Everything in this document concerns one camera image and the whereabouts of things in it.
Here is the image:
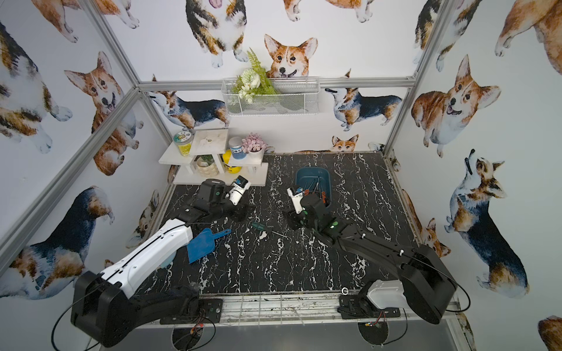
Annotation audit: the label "green small screwdriver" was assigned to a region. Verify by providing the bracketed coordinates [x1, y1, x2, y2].
[251, 222, 287, 238]

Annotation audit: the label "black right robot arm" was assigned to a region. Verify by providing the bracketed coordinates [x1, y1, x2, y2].
[284, 188, 459, 325]

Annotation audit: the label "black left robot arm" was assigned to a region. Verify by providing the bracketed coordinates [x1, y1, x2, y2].
[70, 175, 251, 347]

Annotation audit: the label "teal plastic storage box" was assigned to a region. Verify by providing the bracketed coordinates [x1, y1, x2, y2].
[296, 167, 332, 208]

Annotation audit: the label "blue dustpan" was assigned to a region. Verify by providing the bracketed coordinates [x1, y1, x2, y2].
[187, 228, 231, 264]

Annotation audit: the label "yellow can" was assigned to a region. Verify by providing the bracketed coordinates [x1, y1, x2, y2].
[222, 149, 241, 174]

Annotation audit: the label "cream bumpy cup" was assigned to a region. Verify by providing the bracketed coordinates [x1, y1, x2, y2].
[196, 154, 219, 178]

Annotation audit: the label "pink flowers white pot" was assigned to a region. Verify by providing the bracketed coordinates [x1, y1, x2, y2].
[242, 133, 268, 159]

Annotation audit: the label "blue white can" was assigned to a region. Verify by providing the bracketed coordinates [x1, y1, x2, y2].
[228, 137, 246, 159]

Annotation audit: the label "white tiered shelf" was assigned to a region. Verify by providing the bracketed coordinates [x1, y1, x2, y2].
[159, 129, 269, 187]

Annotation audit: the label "green lid yellow jar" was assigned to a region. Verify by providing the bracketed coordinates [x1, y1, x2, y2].
[173, 130, 194, 156]

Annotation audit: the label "artificial green white flowers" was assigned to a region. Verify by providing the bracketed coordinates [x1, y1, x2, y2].
[231, 48, 278, 104]

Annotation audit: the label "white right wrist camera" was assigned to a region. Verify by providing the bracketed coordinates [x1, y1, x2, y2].
[287, 187, 304, 214]

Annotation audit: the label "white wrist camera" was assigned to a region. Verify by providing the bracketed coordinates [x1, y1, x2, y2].
[228, 175, 251, 206]
[287, 187, 304, 214]

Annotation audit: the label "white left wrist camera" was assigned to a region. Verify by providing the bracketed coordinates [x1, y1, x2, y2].
[228, 175, 251, 206]

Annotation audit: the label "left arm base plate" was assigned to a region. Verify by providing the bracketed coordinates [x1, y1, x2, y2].
[159, 298, 224, 325]

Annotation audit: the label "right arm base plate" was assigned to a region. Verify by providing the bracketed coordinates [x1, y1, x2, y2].
[337, 295, 401, 320]

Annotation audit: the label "white wire wall basket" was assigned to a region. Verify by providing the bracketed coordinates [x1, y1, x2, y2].
[221, 78, 321, 116]

